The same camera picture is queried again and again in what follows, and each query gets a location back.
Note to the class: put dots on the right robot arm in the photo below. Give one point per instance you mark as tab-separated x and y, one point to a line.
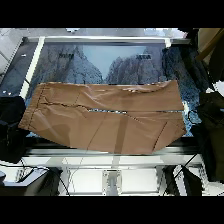
213	133

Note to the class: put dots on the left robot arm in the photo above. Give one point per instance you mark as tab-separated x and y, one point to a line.
11	133

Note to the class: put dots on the brown pants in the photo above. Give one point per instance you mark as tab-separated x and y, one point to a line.
110	126

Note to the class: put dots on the dark blue garment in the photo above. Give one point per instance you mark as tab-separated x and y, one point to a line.
181	66

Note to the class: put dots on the silver frame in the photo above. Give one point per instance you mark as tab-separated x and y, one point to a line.
111	181

